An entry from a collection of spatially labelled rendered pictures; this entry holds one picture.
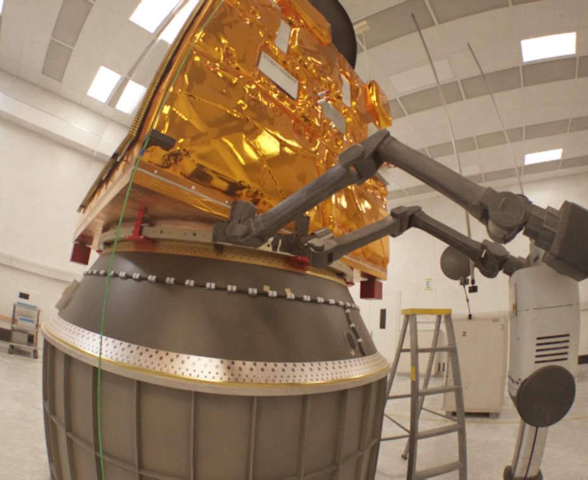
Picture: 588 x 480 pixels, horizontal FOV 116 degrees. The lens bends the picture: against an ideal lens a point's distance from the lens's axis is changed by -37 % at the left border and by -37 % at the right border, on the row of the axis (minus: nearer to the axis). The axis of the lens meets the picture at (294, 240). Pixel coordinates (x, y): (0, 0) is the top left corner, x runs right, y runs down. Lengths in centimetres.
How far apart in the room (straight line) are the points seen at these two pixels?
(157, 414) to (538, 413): 107
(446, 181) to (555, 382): 54
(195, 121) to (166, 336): 77
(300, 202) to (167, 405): 75
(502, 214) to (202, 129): 98
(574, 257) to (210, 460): 111
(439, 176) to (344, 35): 270
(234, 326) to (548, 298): 95
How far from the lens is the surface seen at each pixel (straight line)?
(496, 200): 62
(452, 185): 66
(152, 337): 105
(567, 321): 77
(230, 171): 113
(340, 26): 324
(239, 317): 106
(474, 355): 447
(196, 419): 100
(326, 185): 76
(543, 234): 63
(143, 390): 103
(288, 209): 78
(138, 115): 116
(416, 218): 115
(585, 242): 64
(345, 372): 118
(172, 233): 124
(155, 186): 100
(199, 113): 114
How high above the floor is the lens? 138
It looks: 16 degrees up
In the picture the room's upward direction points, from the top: 4 degrees clockwise
